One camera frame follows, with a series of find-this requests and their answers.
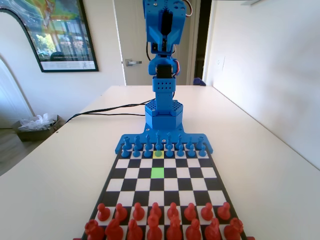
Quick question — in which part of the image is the red chess rook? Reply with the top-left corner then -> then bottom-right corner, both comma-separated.
84,219 -> 105,240
223,217 -> 245,240

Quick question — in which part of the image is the red chess pawn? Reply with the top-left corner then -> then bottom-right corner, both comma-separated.
217,201 -> 231,221
183,202 -> 197,222
149,202 -> 163,222
114,203 -> 128,222
166,202 -> 180,222
200,202 -> 214,222
96,202 -> 111,222
132,202 -> 145,222

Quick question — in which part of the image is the cardboard box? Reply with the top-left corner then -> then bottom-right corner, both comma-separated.
12,114 -> 66,143

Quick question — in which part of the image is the red chess bishop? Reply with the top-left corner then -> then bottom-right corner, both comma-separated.
127,219 -> 145,240
185,218 -> 202,240

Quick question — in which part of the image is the row of red chess pieces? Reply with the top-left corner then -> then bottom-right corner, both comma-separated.
72,236 -> 256,240

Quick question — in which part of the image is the black and white chessboard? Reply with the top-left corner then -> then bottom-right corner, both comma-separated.
82,147 -> 248,240

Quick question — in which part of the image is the row of blue chess pieces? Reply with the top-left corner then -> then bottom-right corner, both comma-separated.
114,121 -> 215,155

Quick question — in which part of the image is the black power cable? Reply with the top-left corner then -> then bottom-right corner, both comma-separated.
65,99 -> 156,124
74,111 -> 147,118

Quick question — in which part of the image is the framed wall poster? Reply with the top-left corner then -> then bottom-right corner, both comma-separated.
0,0 -> 100,73

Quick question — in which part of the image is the white door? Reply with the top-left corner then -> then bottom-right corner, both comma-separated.
113,0 -> 198,86

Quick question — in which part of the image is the crumpled clear plastic wrap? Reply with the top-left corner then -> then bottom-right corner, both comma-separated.
18,112 -> 57,132

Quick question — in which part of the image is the red chess knight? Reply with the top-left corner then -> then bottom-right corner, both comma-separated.
104,218 -> 124,240
203,217 -> 222,240

